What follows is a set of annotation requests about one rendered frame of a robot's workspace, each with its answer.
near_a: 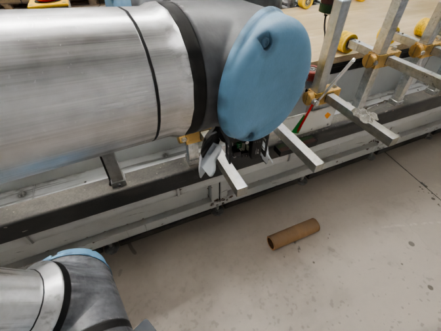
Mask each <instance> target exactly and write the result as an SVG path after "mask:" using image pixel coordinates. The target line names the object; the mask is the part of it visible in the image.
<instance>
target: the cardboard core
mask: <svg viewBox="0 0 441 331"><path fill-rule="evenodd" d="M319 230H320V225H319V223H318V222H317V220H316V219H315V218H311V219H309V220H306V221H303V222H302V223H299V224H296V225H294V226H292V227H289V228H287V229H284V230H282V231H280V232H277V233H274V234H271V235H270V236H267V242H268V245H269V246H270V248H271V250H277V249H278V248H281V247H283V246H286V245H288V244H290V243H292V242H295V241H297V240H300V239H302V238H304V237H306V236H308V235H311V234H313V233H315V232H318V231H319Z"/></svg>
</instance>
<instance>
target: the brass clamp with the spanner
mask: <svg viewBox="0 0 441 331"><path fill-rule="evenodd" d="M340 92H341V88H339V87H338V86H337V87H336V88H333V87H332V88H331V89H330V90H329V91H328V92H327V93H326V94H325V95H324V96H323V97H322V99H321V100H320V103H319V105H321V104H325V103H326V102H325V100H326V96H327V95H328V94H331V93H334V94H336V95H337V96H339V94H340ZM322 93H323V92H321V93H316V92H314V91H313V90H312V89H311V88H310V89H308V91H307V92H305V93H303V102H304V104H305V105H307V106H308V105H311V101H312V99H315V98H316V99H318V98H319V96H320V95H321V94H322Z"/></svg>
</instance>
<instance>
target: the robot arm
mask: <svg viewBox="0 0 441 331"><path fill-rule="evenodd" d="M105 5H106V7H81V8H55V9H6V10H0V185H1V184H3V183H8V182H11V181H15V180H17V179H21V178H25V177H29V176H32V175H36V174H38V173H42V172H46V171H50V170H52V169H56V168H60V167H64V166H68V165H71V164H75V163H78V162H82V161H85V160H89V159H91V158H96V157H99V156H103V155H106V154H110V153H113V152H117V151H120V150H124V149H127V148H131V147H134V146H138V145H141V144H145V143H149V142H152V141H156V140H159V139H163V138H166V137H181V136H184V135H189V134H191V133H196V132H198V131H203V130H205V129H209V128H211V129H210V130H209V131H208V132H207V134H206V135H205V137H204V139H203V143H202V146H201V154H200V158H199V177H200V178H202V177H203V176H204V175H205V173H207V174H208V176H210V177H212V176H213V175H214V173H215V171H216V161H217V158H218V157H219V155H220V153H221V150H222V146H221V145H220V144H219V142H220V141H222V142H224V143H225V145H226V148H225V156H226V159H227V161H228V163H229V164H231V158H236V157H238V156H241V158H245V157H250V158H251V159H255V158H260V157H261V159H262V160H263V162H264V163H265V164H267V163H268V159H269V160H270V161H271V162H272V164H273V161H272V159H271V158H270V156H269V151H268V140H269V135H270V133H271V132H273V131H274V130H275V129H276V128H277V127H278V126H280V125H281V124H282V123H283V121H284V120H285V119H286V118H287V117H288V115H290V113H291V111H292V110H293V109H294V107H295V105H296V104H297V102H298V100H299V99H300V97H301V95H302V92H303V90H304V88H305V81H306V80H307V79H308V74H309V71H310V65H311V58H312V49H311V43H310V38H309V36H308V33H307V31H306V29H305V27H304V26H303V25H302V24H301V23H300V22H299V21H298V20H297V19H295V18H293V17H292V16H288V15H286V14H284V13H283V12H282V10H281V7H282V0H105ZM265 139H266V140H265ZM228 152H229V155H228ZM0 331H133V328H132V326H131V323H130V321H129V318H128V316H127V313H126V310H125V308H124V305H123V302H122V300H121V297H120V294H119V292H118V289H117V286H116V284H115V281H114V278H113V275H112V271H111V269H110V267H109V266H108V264H107V263H106V261H105V259H104V258H103V257H102V256H101V255H100V254H99V253H98V252H96V251H92V250H90V249H86V248H74V249H69V250H64V251H61V252H58V253H57V255H56V256H54V257H53V256H51V255H50V256H49V257H46V258H45V259H44V260H42V261H38V262H37V263H34V264H33V265H31V266H30V267H28V268H27V269H26V270H22V269H11V268H4V267H0Z"/></svg>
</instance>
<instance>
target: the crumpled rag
mask: <svg viewBox="0 0 441 331"><path fill-rule="evenodd" d="M351 111H352V112H353V115H354V116H356V117H358V118H360V120H361V121H362V122H363V123H373V120H379V119H378V117H377V114H376V113H374V112H367V110H366V109H365V108H363V109H361V110H360V109H359V108H353V109H352V110H351Z"/></svg>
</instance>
